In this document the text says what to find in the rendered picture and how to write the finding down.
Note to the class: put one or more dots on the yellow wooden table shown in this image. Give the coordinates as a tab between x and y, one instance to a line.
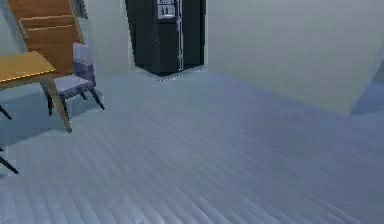
23	66

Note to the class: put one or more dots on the brown wooden cupboard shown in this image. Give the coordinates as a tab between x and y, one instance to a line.
50	36

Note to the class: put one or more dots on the black fridge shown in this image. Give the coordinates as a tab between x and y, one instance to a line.
160	46

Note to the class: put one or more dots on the purple chair black legs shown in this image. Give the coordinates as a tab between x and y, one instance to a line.
78	80

